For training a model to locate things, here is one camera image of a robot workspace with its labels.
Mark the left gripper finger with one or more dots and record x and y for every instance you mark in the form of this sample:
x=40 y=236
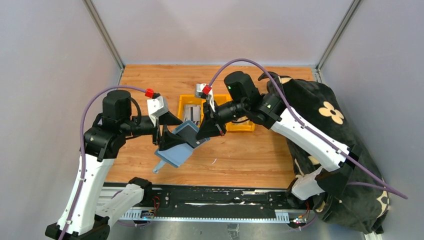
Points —
x=169 y=119
x=169 y=140

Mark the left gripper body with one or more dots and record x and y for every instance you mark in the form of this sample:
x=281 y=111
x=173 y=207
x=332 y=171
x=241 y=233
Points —
x=156 y=131

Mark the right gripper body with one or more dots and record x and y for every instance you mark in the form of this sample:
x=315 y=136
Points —
x=224 y=113

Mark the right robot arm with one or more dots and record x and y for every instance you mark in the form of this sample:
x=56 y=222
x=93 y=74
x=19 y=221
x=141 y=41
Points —
x=270 y=111

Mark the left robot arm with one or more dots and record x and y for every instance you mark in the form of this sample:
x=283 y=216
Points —
x=99 y=148

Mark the black credit card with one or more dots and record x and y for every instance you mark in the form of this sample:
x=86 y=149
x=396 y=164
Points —
x=189 y=134

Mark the white grey cards stack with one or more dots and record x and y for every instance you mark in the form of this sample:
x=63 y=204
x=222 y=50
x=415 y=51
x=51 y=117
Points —
x=192 y=112

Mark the middle yellow bin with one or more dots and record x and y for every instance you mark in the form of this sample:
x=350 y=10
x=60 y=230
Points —
x=220 y=99

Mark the right yellow bin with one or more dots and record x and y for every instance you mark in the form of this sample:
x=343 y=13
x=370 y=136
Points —
x=242 y=124

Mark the black floral plush blanket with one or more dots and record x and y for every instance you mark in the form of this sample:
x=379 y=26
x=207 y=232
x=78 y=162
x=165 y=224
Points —
x=365 y=203

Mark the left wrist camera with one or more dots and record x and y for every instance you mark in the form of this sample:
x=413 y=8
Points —
x=156 y=107

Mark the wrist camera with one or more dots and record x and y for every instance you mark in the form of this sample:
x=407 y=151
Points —
x=156 y=107
x=204 y=91

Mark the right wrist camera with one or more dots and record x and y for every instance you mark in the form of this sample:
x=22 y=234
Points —
x=204 y=91

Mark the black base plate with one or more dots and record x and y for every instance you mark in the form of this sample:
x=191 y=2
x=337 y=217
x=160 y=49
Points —
x=217 y=203

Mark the aluminium frame rail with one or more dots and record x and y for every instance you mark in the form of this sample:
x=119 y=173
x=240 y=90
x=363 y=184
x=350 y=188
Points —
x=99 y=208

